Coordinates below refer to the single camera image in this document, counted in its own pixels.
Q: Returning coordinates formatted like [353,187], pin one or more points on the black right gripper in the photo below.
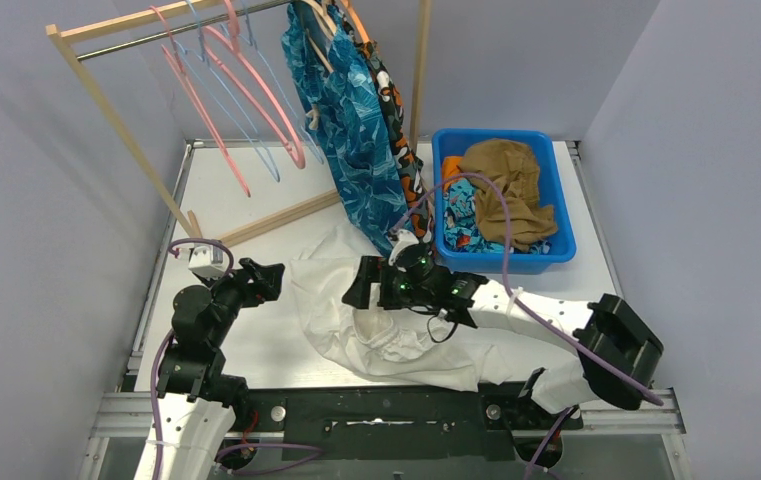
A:
[376,269]

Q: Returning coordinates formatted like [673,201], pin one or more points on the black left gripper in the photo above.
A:
[251,281]

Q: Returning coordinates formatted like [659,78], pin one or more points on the light blue shark print shorts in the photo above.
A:
[463,218]

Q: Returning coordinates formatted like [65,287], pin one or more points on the white shorts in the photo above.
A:
[400,345]

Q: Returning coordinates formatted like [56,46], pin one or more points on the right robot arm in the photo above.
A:
[615,352]

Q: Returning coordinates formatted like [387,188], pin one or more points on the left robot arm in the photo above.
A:
[195,404]

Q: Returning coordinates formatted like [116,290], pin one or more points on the orange camouflage shorts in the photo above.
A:
[409,165]

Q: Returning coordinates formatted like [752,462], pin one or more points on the dark blue leaf print shorts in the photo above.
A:
[345,120]

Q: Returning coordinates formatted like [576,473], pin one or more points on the orange hanger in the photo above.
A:
[356,22]

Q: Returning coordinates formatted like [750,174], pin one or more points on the wooden hanger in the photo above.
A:
[319,28]

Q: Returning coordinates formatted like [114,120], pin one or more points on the blue plastic bin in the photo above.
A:
[456,142]

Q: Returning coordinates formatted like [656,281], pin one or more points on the wooden clothes rack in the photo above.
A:
[64,41]

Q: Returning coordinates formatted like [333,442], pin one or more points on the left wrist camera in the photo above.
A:
[208,261]

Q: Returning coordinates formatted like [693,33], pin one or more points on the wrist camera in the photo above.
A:
[401,240]
[208,261]

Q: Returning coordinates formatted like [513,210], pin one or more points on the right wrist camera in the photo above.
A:
[401,240]

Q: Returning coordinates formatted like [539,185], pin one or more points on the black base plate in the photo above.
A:
[391,423]

